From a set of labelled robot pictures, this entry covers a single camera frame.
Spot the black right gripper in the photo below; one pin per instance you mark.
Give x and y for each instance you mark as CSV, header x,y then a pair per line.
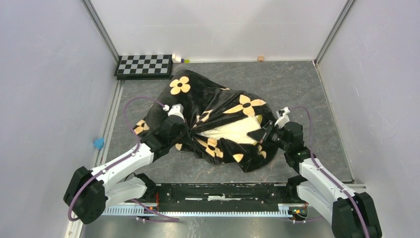
x,y
262,135

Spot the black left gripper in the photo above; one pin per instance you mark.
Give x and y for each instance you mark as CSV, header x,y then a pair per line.
x,y
186,137

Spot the white yellow pillow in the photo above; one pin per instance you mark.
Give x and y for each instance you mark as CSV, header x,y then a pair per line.
x,y
236,131

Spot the black floral pillowcase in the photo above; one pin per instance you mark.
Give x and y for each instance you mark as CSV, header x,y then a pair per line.
x,y
208,105

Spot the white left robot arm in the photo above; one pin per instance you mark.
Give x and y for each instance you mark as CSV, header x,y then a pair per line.
x,y
91,191

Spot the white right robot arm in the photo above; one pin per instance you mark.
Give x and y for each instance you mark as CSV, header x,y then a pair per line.
x,y
351,214

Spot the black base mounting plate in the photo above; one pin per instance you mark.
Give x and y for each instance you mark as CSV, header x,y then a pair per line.
x,y
219,197

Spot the black grey checkerboard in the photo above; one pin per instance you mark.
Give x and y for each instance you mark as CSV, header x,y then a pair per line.
x,y
144,67

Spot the small white block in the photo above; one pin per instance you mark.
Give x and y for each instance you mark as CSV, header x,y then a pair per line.
x,y
177,59

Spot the blue small object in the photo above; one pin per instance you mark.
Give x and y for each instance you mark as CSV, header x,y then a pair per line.
x,y
99,143

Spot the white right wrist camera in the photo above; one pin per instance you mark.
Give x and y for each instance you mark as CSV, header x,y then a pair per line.
x,y
282,117

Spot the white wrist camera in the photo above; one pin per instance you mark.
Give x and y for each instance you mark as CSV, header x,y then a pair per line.
x,y
175,110
282,117

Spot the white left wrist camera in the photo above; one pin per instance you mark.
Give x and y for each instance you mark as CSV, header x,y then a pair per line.
x,y
175,110

